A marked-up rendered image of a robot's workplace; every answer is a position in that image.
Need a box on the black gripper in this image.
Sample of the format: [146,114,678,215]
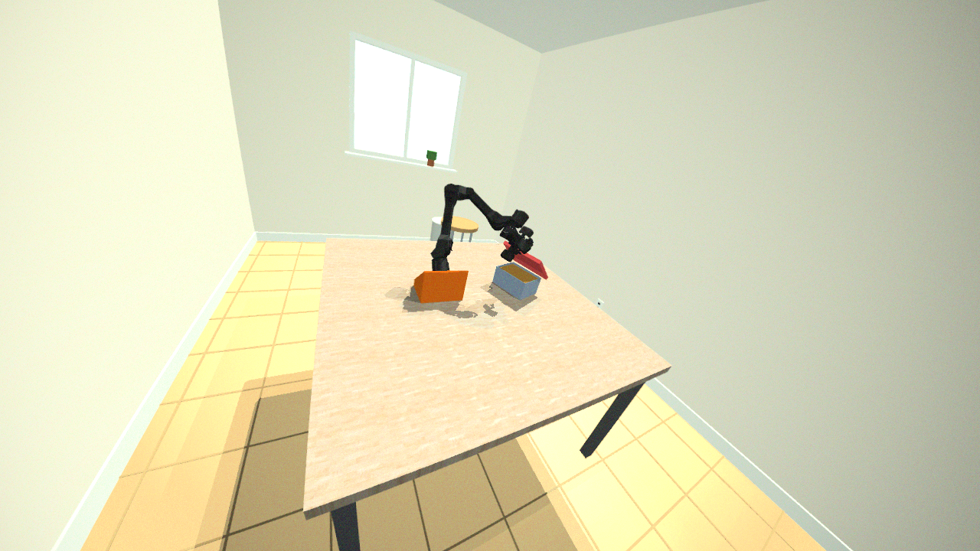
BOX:
[500,226,534,262]

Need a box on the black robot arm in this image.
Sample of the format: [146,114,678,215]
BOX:
[430,184,534,271]

